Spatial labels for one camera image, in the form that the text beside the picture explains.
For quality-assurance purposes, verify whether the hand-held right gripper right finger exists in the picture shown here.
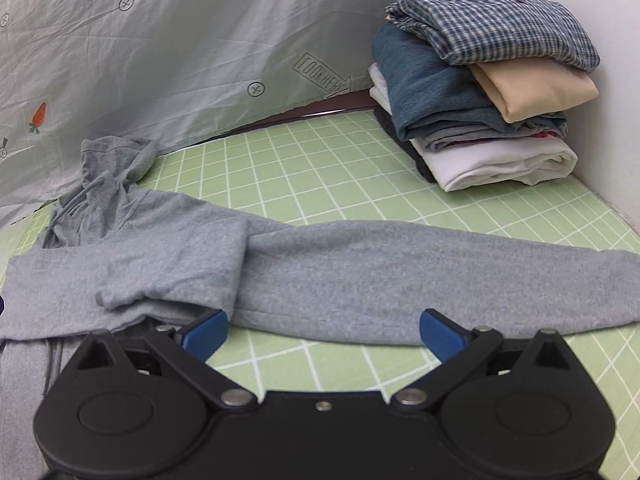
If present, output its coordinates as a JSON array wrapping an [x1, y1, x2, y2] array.
[[390, 309, 574, 413]]

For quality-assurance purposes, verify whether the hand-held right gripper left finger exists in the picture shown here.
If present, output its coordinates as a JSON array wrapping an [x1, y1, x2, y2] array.
[[75, 309, 258, 413]]

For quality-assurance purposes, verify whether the grey zip hoodie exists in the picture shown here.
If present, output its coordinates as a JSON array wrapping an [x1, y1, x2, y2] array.
[[0, 136, 640, 480]]

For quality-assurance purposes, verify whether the thick white folded garment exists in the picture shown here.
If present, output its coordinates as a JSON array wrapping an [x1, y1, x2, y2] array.
[[424, 137, 579, 192]]

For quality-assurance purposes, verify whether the green checked mat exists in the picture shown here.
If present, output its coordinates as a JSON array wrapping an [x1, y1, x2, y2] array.
[[0, 107, 640, 480]]

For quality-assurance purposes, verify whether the grey folded garment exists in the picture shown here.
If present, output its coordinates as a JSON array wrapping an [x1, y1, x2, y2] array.
[[414, 124, 567, 155]]

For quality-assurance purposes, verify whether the blue folded garment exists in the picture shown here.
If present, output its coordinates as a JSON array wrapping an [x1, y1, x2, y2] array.
[[371, 25, 569, 142]]

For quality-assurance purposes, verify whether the thin white folded garment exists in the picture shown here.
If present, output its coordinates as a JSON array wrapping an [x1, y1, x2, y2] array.
[[368, 62, 397, 112]]

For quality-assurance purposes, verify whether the grey carrot print sheet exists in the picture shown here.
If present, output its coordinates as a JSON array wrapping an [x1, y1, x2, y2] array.
[[0, 0, 483, 233]]

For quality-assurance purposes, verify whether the blue checked folded shirt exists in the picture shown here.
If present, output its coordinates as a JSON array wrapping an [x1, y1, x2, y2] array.
[[381, 0, 601, 72]]

